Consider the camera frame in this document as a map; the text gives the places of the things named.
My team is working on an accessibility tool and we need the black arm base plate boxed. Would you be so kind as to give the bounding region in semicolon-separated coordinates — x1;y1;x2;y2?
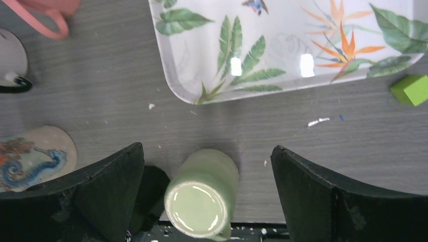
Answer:
125;221;291;242

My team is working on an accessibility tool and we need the pink mug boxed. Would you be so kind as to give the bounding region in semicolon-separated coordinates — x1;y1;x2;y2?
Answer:
2;0;81;39

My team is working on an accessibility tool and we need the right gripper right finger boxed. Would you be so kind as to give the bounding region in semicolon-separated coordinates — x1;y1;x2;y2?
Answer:
271;145;427;241

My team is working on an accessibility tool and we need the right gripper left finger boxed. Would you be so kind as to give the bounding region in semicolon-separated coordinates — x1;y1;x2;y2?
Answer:
1;143;144;241

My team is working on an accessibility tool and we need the beige seahorse mug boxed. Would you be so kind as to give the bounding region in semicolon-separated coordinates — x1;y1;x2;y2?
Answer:
1;126;78;192

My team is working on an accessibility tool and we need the light green mug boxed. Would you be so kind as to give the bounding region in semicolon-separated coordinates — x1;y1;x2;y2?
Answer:
164;149;239;241

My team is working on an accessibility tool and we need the floral leaf tray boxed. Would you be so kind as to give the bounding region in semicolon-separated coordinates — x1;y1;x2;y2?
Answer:
149;1;427;105

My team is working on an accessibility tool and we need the white mug black handle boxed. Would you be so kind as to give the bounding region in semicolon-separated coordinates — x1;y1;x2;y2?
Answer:
1;28;33;94

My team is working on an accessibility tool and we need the small green cube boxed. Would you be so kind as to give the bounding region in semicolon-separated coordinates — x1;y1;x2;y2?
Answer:
390;75;427;107

